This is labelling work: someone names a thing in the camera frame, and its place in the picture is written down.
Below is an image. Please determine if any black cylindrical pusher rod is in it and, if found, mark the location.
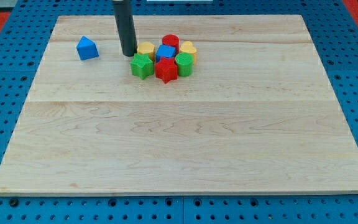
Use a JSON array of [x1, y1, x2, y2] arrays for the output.
[[112, 0, 137, 57]]

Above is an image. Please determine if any blue triangle block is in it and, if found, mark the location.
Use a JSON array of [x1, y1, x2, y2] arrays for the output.
[[76, 36, 99, 60]]

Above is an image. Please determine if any yellow hexagon block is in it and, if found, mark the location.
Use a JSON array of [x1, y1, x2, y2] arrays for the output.
[[137, 42, 155, 62]]

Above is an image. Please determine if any red cylinder block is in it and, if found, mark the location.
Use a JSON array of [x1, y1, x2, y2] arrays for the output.
[[162, 34, 180, 54]]

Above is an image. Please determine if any blue cube block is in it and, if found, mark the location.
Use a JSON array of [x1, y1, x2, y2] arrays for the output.
[[155, 44, 176, 63]]

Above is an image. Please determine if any green star block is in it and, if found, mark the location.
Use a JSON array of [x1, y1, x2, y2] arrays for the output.
[[130, 54, 154, 80]]

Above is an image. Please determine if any red star block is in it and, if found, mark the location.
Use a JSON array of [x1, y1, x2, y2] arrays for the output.
[[155, 57, 178, 83]]

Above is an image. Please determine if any yellow heart block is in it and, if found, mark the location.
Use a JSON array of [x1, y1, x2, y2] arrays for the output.
[[180, 41, 198, 64]]

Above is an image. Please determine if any green cylinder block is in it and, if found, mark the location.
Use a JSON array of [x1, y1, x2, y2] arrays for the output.
[[175, 52, 193, 77]]

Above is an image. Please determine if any light wooden board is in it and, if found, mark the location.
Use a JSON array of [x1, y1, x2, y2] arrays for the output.
[[0, 15, 358, 197]]

